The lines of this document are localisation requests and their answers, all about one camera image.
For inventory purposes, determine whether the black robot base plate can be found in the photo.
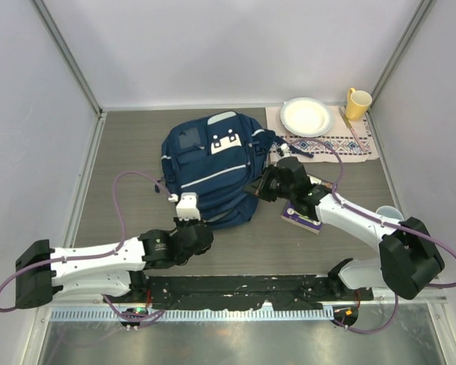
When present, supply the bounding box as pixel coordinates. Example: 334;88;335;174
109;274;374;312

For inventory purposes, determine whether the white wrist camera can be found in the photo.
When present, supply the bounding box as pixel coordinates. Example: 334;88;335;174
276;143;290;157
168;192;201;221

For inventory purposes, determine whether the pink handled knife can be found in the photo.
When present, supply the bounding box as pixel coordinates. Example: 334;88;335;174
339;106;366;153

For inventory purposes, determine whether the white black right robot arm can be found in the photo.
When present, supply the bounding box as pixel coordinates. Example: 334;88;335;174
244;157;445;300

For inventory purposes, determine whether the navy blue student backpack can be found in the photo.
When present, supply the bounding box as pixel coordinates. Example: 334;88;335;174
161;111;276;230

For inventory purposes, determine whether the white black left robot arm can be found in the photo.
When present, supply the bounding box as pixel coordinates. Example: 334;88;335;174
15;221;214;309

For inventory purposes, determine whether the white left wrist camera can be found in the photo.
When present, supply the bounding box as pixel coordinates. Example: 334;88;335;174
168;192;201;221

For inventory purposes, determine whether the purple paperback book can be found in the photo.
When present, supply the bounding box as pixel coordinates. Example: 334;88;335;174
280;178;332;235

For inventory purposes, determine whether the pale blue mug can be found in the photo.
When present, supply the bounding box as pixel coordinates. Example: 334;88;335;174
375;205;405;226

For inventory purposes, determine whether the aluminium front rail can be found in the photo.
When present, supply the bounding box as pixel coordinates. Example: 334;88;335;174
44;279;448;306

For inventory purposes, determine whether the yellow mug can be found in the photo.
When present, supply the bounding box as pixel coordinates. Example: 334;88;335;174
345;87;372;120

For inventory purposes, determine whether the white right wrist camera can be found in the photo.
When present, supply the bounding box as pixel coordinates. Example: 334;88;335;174
276;143;290;157

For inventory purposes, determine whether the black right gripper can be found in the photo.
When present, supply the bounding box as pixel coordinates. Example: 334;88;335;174
245;163;296;202

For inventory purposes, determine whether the white paper plate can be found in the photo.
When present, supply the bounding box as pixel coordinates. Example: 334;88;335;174
280;97;334;138

